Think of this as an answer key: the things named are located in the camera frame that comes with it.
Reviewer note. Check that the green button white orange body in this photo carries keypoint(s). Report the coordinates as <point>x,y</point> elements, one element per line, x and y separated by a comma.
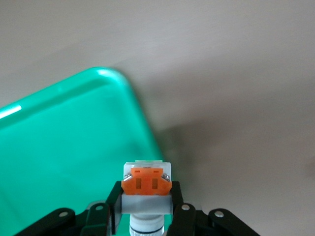
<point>146,184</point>

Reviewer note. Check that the green plastic tray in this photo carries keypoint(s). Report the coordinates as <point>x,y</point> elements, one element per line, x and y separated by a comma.
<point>61,147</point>

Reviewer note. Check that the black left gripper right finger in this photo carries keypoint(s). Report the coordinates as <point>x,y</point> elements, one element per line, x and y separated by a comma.
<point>187,218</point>

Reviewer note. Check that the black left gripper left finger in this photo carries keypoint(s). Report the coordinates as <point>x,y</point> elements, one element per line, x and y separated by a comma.
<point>98,218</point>

